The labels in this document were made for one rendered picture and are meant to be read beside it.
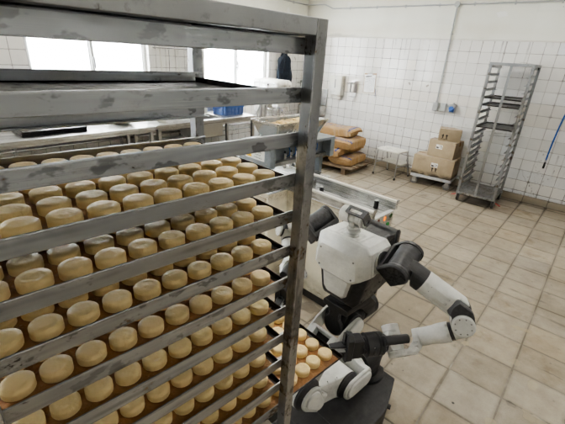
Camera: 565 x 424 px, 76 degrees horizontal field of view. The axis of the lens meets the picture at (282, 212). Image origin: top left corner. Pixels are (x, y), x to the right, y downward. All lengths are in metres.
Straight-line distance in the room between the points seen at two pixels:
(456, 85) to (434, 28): 0.92
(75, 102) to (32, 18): 0.10
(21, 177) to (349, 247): 1.13
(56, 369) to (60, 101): 0.45
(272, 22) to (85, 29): 0.29
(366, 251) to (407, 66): 5.39
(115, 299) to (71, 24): 0.44
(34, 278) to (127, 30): 0.39
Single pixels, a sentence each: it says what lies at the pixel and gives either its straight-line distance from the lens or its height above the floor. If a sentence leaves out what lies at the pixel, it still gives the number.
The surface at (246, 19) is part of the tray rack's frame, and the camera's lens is 0.64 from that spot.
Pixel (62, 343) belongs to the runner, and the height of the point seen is 1.32.
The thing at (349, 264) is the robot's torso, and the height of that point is 1.03.
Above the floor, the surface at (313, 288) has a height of 0.14.
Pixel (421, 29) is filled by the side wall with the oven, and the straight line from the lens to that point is 6.58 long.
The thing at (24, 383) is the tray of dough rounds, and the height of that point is 1.24.
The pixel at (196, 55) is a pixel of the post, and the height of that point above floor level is 1.74.
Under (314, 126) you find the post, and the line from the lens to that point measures 0.77.
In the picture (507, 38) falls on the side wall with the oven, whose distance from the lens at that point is 6.20.
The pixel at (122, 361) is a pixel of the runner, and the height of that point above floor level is 1.23.
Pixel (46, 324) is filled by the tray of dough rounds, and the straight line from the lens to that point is 0.73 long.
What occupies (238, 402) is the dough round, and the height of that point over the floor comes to 0.86.
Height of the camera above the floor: 1.75
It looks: 23 degrees down
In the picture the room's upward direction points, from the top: 4 degrees clockwise
